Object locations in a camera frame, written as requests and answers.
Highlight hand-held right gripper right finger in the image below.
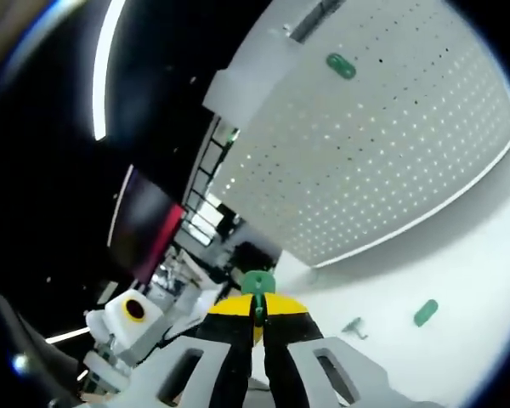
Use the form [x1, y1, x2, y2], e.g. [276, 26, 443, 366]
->
[254, 292, 413, 408]

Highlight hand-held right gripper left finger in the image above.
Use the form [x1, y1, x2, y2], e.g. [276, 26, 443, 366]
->
[118, 293, 256, 408]

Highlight green metal hook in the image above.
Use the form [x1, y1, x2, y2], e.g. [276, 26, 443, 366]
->
[251, 292, 268, 337]

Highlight small grey hook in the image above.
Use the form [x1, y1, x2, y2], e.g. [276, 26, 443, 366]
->
[341, 317, 369, 341]

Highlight white perforated mounting plate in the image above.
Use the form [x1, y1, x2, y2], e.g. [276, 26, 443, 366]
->
[207, 25, 510, 270]

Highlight dark monitor screen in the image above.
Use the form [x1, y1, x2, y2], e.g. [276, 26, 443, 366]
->
[107, 164, 187, 286]

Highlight glass partition windows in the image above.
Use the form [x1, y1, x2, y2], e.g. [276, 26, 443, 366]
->
[181, 122, 241, 248]

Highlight white ceiling light strip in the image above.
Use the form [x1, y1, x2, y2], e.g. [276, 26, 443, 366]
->
[92, 0, 132, 142]

